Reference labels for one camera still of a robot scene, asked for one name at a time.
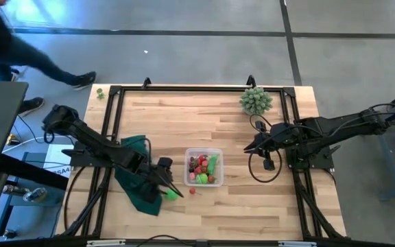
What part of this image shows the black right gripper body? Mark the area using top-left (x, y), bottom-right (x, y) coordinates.
top-left (254, 120), bottom-right (289, 172)

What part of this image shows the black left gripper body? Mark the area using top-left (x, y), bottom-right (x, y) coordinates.
top-left (128, 154), bottom-right (173, 203)

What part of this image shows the green plastic pear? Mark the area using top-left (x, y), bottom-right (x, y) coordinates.
top-left (163, 188), bottom-right (180, 202)

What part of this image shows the clear plastic tupperware container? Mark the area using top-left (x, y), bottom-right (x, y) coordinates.
top-left (183, 148), bottom-right (224, 188)

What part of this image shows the green pepper toy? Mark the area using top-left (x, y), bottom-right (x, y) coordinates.
top-left (206, 154), bottom-right (219, 175)

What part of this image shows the dark green cloth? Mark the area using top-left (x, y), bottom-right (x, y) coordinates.
top-left (114, 134), bottom-right (163, 217)

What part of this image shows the artificial succulent in grey pot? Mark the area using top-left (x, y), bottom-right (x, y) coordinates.
top-left (239, 86), bottom-right (274, 117)

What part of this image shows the white label sheet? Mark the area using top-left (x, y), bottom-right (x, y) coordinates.
top-left (43, 143), bottom-right (77, 179)

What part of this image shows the clear water bottle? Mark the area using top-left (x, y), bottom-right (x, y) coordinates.
top-left (22, 187), bottom-right (47, 203)

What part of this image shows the brown bottle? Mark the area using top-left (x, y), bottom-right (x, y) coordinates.
top-left (1, 184), bottom-right (25, 196)

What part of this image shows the person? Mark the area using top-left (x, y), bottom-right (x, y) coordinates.
top-left (0, 0), bottom-right (97, 116)

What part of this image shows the black left camera cable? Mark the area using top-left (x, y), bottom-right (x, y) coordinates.
top-left (120, 136), bottom-right (152, 163)

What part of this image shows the black camera cable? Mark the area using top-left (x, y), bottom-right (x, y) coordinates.
top-left (248, 114), bottom-right (283, 184)
top-left (120, 136), bottom-right (152, 163)

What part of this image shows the black right camera cable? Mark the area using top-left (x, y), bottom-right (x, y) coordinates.
top-left (248, 114), bottom-right (283, 184)

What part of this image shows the silver metal bracket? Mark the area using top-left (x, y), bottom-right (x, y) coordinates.
top-left (278, 240), bottom-right (318, 247)
top-left (86, 239), bottom-right (126, 247)

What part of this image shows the black aluminium rig frame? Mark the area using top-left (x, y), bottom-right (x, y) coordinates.
top-left (58, 75), bottom-right (348, 241)

